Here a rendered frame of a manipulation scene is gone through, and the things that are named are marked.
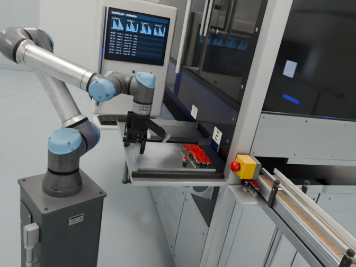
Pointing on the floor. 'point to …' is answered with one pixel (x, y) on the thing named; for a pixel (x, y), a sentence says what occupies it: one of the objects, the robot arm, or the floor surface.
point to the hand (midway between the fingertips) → (140, 158)
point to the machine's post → (247, 122)
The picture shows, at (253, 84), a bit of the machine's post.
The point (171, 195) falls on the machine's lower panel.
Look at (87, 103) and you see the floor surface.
